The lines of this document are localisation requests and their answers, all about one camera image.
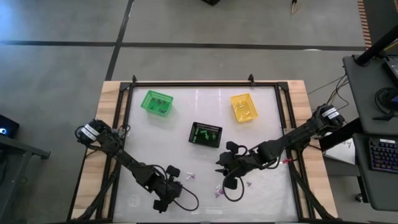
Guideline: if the black round desk device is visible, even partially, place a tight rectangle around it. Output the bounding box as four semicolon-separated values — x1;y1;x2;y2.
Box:
374;86;398;121

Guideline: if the black plastic basket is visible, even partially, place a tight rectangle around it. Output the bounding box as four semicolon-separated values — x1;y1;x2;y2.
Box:
188;121;223;149

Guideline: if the dark mat with striped edge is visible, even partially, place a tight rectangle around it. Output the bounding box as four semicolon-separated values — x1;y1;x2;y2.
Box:
357;0;398;49

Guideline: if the black slanted desk bar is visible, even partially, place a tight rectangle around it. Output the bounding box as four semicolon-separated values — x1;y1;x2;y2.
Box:
319;117;363;152

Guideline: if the grey side desk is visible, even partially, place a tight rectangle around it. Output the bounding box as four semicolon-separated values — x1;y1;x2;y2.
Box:
343;54;398;136

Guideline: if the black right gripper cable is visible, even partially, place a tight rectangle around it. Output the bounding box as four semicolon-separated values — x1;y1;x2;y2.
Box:
221;169;246;203

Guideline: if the black computer keyboard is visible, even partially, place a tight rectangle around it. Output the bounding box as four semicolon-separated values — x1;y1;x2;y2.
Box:
368;138;398;174

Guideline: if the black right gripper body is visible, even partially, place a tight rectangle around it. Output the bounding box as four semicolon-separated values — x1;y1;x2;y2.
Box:
223;142;249;191

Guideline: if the black slanted pole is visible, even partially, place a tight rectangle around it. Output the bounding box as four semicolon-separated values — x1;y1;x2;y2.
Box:
355;23;398;67

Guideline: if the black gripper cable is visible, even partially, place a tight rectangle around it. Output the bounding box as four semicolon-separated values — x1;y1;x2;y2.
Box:
221;169;246;203
172;185;200;212

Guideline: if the yellow plastic basket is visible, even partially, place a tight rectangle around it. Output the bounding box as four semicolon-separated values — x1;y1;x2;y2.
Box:
229;92;259;124

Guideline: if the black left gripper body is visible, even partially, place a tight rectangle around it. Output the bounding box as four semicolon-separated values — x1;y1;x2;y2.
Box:
152;165;183;214

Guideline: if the black box with blue light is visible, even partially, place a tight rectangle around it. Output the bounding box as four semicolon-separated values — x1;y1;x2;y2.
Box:
0;114;20;139

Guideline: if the green plastic basket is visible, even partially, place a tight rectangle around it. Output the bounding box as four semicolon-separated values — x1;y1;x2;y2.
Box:
140;90;174;118

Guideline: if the black metal table frame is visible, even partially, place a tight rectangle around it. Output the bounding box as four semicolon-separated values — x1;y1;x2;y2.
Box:
70;81;338;224

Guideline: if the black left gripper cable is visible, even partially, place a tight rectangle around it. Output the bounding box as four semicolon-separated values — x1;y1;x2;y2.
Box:
172;185;200;212

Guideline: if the grey side table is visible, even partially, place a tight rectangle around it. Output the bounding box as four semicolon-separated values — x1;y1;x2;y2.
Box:
0;135;51;224

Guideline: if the white paper sheet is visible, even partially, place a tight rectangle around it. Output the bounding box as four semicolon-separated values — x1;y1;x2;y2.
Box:
325;124;356;166

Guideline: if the grey keyboard desk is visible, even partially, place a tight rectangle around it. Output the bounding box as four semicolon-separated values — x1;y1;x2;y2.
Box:
353;133;398;212

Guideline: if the black laptop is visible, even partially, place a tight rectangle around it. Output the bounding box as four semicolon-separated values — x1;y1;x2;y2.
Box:
382;55;398;88

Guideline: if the black floor cable bundle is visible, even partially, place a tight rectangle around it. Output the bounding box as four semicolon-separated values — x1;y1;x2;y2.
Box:
307;74;351;108

